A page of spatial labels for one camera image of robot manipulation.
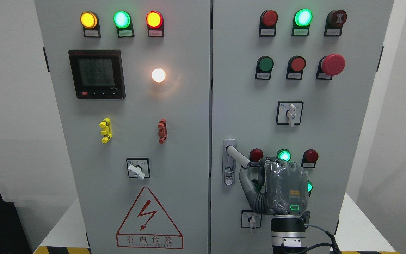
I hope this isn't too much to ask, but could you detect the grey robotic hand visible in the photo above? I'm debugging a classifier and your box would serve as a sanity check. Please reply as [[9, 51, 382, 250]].
[[239, 157, 309, 217]]

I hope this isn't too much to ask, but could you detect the silver door latch handle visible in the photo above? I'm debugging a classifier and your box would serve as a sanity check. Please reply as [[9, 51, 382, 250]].
[[222, 138, 250, 186]]

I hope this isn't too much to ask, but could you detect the right grey cabinet door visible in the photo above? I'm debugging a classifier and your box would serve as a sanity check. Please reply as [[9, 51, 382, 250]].
[[210, 0, 394, 254]]

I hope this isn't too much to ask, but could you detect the grey cabinet door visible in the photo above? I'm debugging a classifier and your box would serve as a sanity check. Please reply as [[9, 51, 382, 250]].
[[35, 0, 211, 254], [210, 0, 394, 254]]

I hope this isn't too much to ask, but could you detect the left grey cabinet door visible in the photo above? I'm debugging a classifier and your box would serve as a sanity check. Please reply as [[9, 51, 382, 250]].
[[35, 0, 211, 254]]

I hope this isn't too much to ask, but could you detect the green lit push button lower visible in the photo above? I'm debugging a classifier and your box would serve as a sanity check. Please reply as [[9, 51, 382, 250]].
[[307, 180, 313, 197]]

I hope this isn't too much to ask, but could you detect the green indicator light middle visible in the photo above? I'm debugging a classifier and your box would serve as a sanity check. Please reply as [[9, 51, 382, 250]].
[[276, 149, 291, 161]]

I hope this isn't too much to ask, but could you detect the green indicator light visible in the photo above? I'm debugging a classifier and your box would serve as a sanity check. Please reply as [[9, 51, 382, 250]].
[[292, 8, 313, 36], [276, 149, 291, 161], [113, 10, 134, 38]]

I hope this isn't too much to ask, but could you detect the dark red indicator light right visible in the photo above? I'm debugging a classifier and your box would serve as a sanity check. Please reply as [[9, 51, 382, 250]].
[[301, 149, 319, 168]]

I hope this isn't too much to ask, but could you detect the dark red indicator light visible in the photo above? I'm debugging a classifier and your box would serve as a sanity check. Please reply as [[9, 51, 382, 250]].
[[249, 148, 264, 167], [301, 149, 319, 168]]

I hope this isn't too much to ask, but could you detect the dark red indicator light left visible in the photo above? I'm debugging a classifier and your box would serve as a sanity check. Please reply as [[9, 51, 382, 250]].
[[249, 148, 264, 167]]

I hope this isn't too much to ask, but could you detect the white platform under cabinet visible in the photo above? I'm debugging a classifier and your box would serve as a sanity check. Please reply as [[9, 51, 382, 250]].
[[34, 194, 397, 254]]

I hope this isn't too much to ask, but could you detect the red push button upper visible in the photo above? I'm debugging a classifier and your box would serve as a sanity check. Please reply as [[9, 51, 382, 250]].
[[286, 56, 306, 79]]

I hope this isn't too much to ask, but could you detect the green push button upper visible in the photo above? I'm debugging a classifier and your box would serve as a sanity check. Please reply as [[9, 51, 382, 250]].
[[255, 56, 274, 80]]

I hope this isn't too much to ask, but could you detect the red terminal clip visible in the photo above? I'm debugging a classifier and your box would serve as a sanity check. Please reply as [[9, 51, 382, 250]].
[[158, 118, 167, 144]]

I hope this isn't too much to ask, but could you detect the red emergency stop button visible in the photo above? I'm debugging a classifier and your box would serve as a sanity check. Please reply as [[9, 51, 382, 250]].
[[316, 53, 345, 80]]

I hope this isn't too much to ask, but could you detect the red electric hazard warning sticker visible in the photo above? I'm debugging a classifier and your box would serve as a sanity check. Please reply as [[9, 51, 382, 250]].
[[116, 187, 184, 249]]

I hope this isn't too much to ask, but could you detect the white glowing indicator light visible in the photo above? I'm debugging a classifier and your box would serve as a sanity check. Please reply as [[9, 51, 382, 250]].
[[151, 68, 166, 83]]

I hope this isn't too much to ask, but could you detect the green indicator light top right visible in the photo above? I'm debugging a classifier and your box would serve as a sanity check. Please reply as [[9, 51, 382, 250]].
[[292, 8, 313, 36]]

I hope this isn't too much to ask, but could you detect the red indicator light top right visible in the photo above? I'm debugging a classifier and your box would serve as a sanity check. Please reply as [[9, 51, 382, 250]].
[[258, 10, 278, 37]]

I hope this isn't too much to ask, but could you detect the dark red buzzer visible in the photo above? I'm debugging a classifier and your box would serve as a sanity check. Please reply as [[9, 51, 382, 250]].
[[324, 10, 347, 37]]

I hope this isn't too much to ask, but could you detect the yellow terminal clip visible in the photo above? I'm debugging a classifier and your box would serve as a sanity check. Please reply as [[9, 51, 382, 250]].
[[99, 118, 112, 144]]

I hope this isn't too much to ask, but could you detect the red indicator light top left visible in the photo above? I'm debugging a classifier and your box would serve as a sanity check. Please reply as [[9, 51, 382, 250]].
[[146, 10, 164, 37]]

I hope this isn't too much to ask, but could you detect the black digital power meter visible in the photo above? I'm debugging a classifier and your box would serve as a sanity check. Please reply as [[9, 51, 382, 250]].
[[69, 49, 126, 99]]

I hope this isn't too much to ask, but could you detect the green indicator light top left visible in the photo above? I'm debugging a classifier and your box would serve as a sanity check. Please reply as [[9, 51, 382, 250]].
[[113, 10, 134, 38]]

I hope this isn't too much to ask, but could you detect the yellow indicator light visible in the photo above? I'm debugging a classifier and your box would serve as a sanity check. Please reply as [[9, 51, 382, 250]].
[[80, 11, 100, 38]]

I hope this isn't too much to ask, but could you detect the black box with antenna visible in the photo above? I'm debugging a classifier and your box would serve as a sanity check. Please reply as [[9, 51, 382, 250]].
[[0, 193, 32, 254]]

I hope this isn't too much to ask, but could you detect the black rotary knob switch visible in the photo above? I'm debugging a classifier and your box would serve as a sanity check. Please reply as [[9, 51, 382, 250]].
[[301, 211, 311, 224]]

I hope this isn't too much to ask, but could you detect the white selector switch lower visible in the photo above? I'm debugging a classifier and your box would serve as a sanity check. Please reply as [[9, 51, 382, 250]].
[[241, 210, 262, 234]]

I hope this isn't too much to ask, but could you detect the white selector switch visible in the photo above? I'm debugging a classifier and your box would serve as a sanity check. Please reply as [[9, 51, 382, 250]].
[[276, 101, 303, 127], [241, 210, 262, 234]]

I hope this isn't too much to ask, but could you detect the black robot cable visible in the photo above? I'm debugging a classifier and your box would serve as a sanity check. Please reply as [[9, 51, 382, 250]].
[[281, 224, 342, 254]]

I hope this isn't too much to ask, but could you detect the white selector switch upper right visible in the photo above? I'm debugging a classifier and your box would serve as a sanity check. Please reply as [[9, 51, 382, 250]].
[[276, 101, 303, 127]]

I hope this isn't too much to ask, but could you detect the white selector switch left door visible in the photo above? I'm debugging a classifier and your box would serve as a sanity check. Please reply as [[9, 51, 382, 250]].
[[126, 158, 151, 180]]

